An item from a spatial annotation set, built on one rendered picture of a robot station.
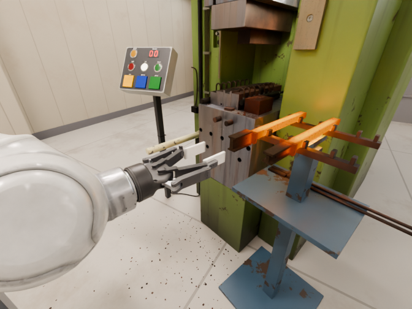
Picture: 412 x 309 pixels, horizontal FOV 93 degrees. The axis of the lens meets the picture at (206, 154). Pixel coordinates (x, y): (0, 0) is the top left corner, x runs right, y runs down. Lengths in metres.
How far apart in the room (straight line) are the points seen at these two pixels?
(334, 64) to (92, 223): 0.93
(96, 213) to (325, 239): 0.65
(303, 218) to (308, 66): 0.61
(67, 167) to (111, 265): 1.35
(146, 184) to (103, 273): 1.15
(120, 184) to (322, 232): 0.61
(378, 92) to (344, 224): 0.80
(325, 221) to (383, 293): 0.91
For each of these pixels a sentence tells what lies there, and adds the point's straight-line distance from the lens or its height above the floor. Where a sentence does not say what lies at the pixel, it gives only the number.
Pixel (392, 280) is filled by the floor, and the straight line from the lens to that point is 1.74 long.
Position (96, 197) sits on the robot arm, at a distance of 0.19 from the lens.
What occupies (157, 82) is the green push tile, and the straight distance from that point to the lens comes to 1.28.
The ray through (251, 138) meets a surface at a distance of 0.62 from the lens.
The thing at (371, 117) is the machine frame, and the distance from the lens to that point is 1.41.
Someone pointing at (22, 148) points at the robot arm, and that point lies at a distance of 0.23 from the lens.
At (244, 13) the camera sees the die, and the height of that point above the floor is 1.31.
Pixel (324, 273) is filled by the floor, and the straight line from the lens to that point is 1.55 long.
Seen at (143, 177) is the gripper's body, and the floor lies 0.97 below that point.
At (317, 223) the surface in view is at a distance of 0.77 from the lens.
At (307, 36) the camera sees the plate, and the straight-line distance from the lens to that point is 0.99.
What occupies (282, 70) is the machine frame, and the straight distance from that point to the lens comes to 1.43.
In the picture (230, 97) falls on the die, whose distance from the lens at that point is 1.05.
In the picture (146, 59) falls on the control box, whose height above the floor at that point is 1.13.
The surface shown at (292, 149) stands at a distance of 0.58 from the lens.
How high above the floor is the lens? 1.18
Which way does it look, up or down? 28 degrees down
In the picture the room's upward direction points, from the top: straight up
